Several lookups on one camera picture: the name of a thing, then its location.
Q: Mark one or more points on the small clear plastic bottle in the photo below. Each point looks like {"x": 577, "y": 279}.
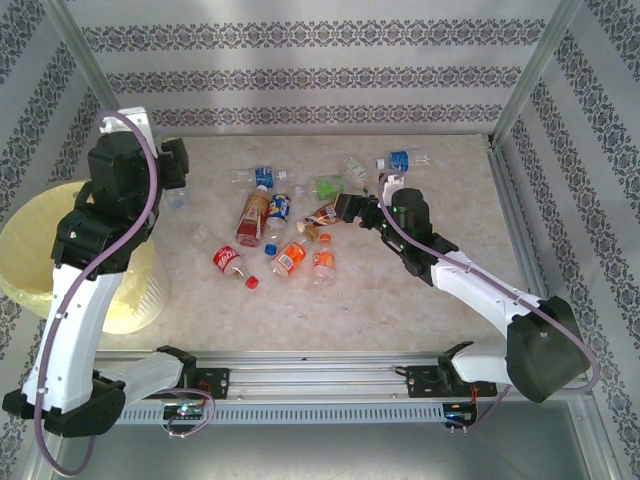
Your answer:
{"x": 177, "y": 199}

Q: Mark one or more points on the brown label plastic bottle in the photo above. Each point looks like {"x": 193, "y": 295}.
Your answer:
{"x": 325, "y": 214}

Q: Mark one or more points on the green label white cap bottle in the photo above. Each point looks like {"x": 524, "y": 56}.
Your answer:
{"x": 327, "y": 189}

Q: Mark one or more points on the Pocari Sweat plastic bottle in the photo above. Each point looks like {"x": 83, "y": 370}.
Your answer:
{"x": 400, "y": 160}

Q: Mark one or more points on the orange cap plastic bottle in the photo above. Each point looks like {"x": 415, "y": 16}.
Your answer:
{"x": 323, "y": 262}

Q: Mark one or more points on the orange label plastic bottle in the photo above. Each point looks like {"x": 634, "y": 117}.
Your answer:
{"x": 290, "y": 256}

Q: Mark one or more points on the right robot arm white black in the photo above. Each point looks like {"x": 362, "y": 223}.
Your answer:
{"x": 480, "y": 290}

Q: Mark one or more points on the cream plastic bin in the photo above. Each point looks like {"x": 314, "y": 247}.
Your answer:
{"x": 25, "y": 225}

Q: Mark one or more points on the yellow plastic bin bag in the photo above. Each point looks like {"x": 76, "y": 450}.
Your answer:
{"x": 22, "y": 297}

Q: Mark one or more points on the flattened clear container green label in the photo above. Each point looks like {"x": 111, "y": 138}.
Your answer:
{"x": 354, "y": 167}

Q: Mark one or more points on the small bottle tan cap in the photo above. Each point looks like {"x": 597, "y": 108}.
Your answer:
{"x": 311, "y": 234}

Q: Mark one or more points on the crumpled clear plastic piece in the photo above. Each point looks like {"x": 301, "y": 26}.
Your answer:
{"x": 201, "y": 232}

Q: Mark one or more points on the blue yellow label bottle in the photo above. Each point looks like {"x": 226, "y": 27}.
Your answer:
{"x": 280, "y": 207}

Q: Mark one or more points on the red tea bottle white cap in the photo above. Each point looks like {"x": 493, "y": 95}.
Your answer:
{"x": 252, "y": 215}

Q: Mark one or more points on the clear bottle blue label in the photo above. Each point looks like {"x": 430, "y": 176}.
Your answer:
{"x": 263, "y": 176}

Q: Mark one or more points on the blue bottle cap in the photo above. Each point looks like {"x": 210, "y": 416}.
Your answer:
{"x": 270, "y": 249}

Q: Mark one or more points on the Coca-Cola bottle red label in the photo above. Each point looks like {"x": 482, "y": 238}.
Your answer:
{"x": 226, "y": 257}

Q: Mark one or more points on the small controller board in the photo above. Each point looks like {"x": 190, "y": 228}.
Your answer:
{"x": 185, "y": 411}
{"x": 457, "y": 416}

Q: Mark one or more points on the grey metal base panel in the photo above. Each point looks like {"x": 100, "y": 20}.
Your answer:
{"x": 320, "y": 455}

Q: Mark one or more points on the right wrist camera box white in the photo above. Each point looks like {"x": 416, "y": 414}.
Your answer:
{"x": 395, "y": 179}

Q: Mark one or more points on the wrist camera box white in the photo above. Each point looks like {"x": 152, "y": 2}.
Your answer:
{"x": 135, "y": 122}
{"x": 395, "y": 179}

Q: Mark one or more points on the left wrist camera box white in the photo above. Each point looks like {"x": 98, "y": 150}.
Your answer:
{"x": 135, "y": 122}

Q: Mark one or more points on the aluminium side rail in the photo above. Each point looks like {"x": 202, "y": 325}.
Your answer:
{"x": 510, "y": 200}

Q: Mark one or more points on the aluminium frame post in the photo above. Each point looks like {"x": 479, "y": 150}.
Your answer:
{"x": 540, "y": 60}
{"x": 85, "y": 50}

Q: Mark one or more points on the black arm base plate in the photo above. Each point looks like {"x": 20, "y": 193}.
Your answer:
{"x": 215, "y": 382}
{"x": 422, "y": 382}

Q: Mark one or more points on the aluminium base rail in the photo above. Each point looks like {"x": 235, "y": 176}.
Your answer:
{"x": 320, "y": 375}

